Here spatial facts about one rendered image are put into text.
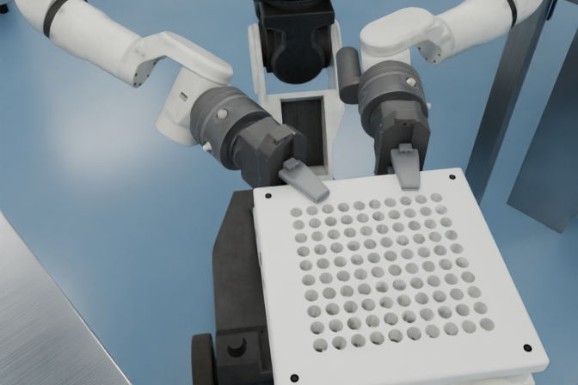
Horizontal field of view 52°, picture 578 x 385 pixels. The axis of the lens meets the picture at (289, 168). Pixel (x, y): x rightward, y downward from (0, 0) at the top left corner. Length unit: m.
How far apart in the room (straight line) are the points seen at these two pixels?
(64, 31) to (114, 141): 1.54
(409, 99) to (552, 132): 1.20
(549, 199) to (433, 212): 1.44
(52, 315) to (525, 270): 1.52
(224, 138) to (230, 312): 0.96
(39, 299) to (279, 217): 0.38
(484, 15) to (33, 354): 0.77
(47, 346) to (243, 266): 0.94
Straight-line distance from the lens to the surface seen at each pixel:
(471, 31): 0.93
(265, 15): 1.08
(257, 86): 1.14
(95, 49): 0.84
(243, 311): 1.62
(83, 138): 2.41
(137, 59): 0.81
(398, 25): 0.86
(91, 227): 2.10
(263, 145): 0.67
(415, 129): 0.70
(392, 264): 0.62
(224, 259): 1.71
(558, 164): 2.00
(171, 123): 0.81
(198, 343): 1.56
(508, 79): 1.65
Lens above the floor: 1.56
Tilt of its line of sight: 46 degrees down
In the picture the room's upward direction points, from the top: straight up
